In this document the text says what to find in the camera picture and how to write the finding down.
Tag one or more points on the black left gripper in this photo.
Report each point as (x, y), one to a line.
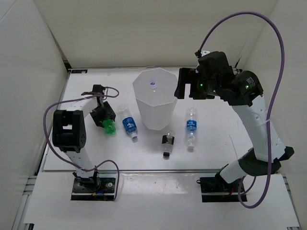
(109, 113)

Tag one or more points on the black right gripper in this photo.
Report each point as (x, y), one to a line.
(189, 76)

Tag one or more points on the green plastic soda bottle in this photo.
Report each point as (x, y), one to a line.
(109, 126)

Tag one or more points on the blue label Pocari bottle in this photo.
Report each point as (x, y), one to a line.
(128, 122)

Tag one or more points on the blue label Aquarius bottle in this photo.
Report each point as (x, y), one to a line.
(191, 128)

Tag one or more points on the clear unlabelled plastic bottle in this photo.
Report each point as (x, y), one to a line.
(153, 86)

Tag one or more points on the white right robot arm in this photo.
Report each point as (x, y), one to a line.
(267, 150)

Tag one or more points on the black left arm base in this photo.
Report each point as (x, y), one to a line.
(103, 188)

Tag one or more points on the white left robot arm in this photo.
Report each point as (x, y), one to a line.
(69, 132)

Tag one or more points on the white octagonal plastic bin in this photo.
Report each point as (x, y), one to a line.
(156, 108)

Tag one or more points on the small black label bottle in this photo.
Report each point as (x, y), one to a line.
(168, 139)

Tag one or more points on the aluminium rail across table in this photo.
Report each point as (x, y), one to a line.
(146, 171)

